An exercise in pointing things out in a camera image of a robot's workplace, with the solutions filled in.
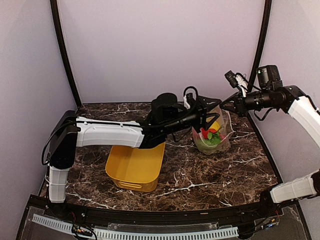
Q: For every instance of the right black frame post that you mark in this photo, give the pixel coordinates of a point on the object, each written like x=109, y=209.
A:
x=262, y=36

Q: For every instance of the black front rail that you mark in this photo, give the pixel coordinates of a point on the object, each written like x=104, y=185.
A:
x=242, y=215

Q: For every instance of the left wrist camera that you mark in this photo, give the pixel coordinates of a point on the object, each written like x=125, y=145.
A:
x=165, y=108

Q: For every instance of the orange toy carrot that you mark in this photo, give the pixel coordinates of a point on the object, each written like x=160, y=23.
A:
x=211, y=138

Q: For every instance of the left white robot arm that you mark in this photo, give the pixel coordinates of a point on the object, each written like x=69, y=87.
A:
x=73, y=132

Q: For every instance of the clear zip top bag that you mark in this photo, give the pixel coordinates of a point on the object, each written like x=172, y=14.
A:
x=226, y=131

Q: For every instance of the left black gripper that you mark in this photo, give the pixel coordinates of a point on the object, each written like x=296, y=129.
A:
x=202, y=114

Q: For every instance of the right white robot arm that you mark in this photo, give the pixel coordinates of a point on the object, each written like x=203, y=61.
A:
x=294, y=136

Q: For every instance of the black frame post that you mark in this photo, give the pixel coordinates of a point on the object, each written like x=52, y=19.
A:
x=262, y=36
x=63, y=52

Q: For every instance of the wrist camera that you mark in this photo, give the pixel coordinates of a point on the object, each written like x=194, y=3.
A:
x=165, y=108
x=269, y=78

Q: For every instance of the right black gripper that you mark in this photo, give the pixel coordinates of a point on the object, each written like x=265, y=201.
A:
x=240, y=107

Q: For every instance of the left black frame post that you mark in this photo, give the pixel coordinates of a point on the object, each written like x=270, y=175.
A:
x=63, y=52

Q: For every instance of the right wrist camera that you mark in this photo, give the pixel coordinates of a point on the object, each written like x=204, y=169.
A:
x=269, y=78

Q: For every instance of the yellow toy lemon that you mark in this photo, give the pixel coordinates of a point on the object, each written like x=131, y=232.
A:
x=215, y=127

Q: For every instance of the yellow plastic basket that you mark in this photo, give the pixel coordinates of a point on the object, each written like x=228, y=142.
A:
x=135, y=169

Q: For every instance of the white slotted cable duct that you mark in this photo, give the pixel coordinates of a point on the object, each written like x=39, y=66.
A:
x=116, y=231

